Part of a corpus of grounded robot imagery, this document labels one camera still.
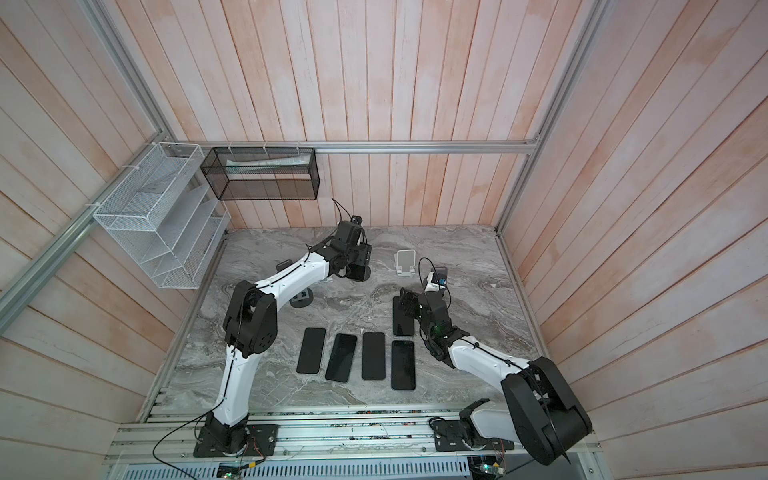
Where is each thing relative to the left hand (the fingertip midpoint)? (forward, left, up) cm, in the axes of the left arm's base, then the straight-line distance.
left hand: (360, 252), depth 98 cm
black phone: (-29, +14, -11) cm, 35 cm away
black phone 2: (-31, -5, -13) cm, 34 cm away
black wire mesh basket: (+25, +35, +13) cm, 45 cm away
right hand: (-15, -17, -1) cm, 22 cm away
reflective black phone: (-21, -14, -10) cm, 28 cm away
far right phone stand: (+2, -30, -13) cm, 33 cm away
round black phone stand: (-3, +25, -3) cm, 26 cm away
